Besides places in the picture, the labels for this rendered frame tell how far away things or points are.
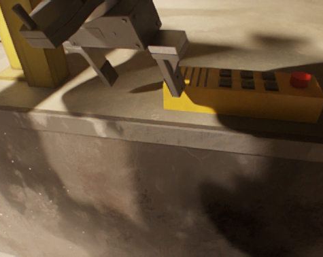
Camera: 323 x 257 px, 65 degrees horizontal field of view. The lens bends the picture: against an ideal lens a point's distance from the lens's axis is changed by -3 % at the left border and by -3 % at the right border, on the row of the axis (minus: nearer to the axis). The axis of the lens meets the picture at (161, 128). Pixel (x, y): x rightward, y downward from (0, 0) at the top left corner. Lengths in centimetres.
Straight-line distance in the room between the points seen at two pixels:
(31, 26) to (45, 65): 25
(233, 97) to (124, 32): 19
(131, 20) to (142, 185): 32
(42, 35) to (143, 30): 11
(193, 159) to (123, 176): 15
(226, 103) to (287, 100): 9
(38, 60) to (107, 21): 25
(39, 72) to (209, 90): 32
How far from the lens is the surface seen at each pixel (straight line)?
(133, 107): 45
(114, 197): 58
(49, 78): 55
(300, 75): 45
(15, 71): 66
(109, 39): 34
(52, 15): 29
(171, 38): 32
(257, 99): 42
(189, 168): 46
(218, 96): 41
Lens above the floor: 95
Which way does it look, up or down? 38 degrees down
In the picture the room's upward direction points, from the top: 2 degrees counter-clockwise
